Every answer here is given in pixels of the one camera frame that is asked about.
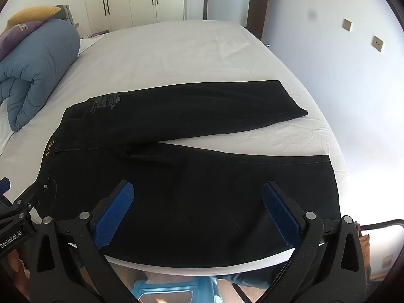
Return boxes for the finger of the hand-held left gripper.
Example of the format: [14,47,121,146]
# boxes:
[0,178,12,212]
[13,181,51,211]

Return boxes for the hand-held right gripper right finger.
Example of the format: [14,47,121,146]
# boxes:
[262,181,368,303]

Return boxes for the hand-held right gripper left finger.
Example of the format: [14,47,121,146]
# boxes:
[27,180,139,303]

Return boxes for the black pants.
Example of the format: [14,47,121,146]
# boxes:
[38,80,341,269]

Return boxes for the person's left hand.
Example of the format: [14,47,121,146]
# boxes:
[7,249,31,291]

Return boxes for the orange cloth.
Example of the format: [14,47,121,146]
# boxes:
[356,222,370,261]

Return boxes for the blue plastic stool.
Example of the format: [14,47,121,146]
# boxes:
[130,276,228,303]

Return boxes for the rolled blue duvet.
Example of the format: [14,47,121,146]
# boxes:
[0,18,80,132]

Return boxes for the purple pillow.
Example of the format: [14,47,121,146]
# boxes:
[0,21,43,60]

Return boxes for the white folded cloth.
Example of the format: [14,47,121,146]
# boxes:
[77,32,105,55]

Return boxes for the bed with white sheet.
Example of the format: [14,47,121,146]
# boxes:
[0,20,349,277]

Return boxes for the yellow pillow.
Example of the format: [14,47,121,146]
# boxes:
[7,6,61,28]

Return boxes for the grey pillow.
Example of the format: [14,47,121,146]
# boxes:
[54,5,79,30]

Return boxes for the dark brown door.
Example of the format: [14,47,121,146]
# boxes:
[246,0,282,42]

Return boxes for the white wardrobe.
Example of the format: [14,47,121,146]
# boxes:
[81,0,206,37]

